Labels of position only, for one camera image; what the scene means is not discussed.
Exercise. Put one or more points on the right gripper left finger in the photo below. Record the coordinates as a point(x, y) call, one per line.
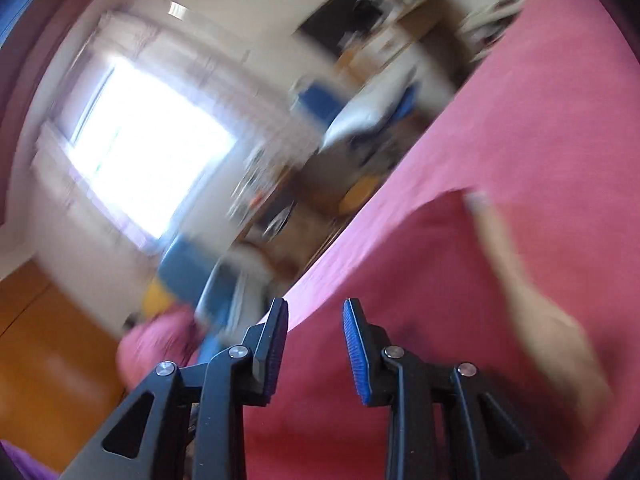
point(189, 420)

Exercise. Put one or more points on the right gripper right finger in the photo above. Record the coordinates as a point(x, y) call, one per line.
point(445, 422)

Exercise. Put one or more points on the dark red fleece jacket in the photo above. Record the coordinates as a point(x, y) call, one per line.
point(430, 286)

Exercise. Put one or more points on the cream folded blanket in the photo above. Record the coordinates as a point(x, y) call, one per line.
point(557, 344)

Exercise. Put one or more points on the blue chair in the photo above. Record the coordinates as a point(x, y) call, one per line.
point(317, 99)

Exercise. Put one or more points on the pink bed blanket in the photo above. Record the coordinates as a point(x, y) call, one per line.
point(548, 129)

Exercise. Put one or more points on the wooden desk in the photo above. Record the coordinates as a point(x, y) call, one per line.
point(365, 58)

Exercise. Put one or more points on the black monitor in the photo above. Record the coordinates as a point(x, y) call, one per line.
point(327, 27)

